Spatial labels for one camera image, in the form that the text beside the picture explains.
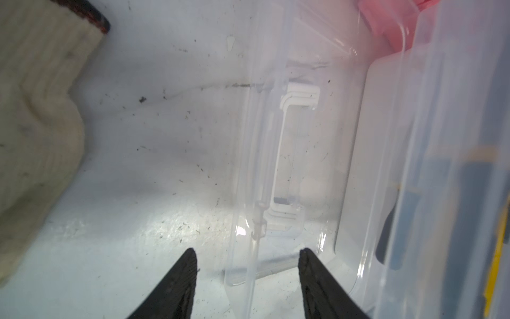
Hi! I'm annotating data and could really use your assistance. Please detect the pink toolbox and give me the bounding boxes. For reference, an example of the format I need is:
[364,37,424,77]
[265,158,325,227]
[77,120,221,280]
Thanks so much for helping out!
[357,0,440,52]

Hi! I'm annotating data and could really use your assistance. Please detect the clear white toolbox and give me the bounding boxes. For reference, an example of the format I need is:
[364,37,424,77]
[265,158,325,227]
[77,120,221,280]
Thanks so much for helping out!
[224,1,509,318]

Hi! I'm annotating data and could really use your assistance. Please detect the cream knit work glove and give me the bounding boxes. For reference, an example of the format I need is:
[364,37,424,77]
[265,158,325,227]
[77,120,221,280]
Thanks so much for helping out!
[1,1,110,283]

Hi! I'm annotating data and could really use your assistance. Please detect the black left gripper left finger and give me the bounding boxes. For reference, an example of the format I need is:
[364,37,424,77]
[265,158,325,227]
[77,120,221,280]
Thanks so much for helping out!
[128,248,198,319]

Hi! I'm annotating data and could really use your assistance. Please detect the yellow grey pliers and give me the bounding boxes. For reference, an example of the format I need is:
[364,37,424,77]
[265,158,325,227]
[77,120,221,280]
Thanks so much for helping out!
[376,147,510,319]

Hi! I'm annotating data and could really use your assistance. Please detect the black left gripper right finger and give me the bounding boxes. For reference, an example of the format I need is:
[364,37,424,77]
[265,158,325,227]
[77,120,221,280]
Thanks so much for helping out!
[298,248,369,319]

